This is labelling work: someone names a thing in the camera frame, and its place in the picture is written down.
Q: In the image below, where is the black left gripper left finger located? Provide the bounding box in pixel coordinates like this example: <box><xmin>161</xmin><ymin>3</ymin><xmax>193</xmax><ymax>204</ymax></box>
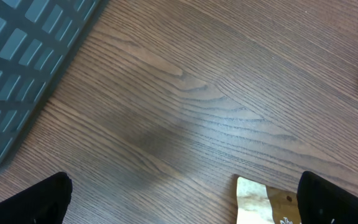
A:
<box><xmin>0</xmin><ymin>172</ymin><xmax>73</xmax><ymax>224</ymax></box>

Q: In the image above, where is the beige brown snack bag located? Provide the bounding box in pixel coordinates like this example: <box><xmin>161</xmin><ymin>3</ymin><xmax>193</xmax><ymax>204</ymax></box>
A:
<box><xmin>236</xmin><ymin>177</ymin><xmax>301</xmax><ymax>224</ymax></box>

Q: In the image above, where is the grey plastic mesh basket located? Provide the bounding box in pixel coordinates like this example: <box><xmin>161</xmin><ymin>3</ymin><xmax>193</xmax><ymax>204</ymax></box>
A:
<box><xmin>0</xmin><ymin>0</ymin><xmax>107</xmax><ymax>171</ymax></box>

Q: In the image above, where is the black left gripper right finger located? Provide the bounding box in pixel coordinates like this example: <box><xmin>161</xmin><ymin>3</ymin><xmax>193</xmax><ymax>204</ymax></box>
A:
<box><xmin>297</xmin><ymin>171</ymin><xmax>358</xmax><ymax>224</ymax></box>

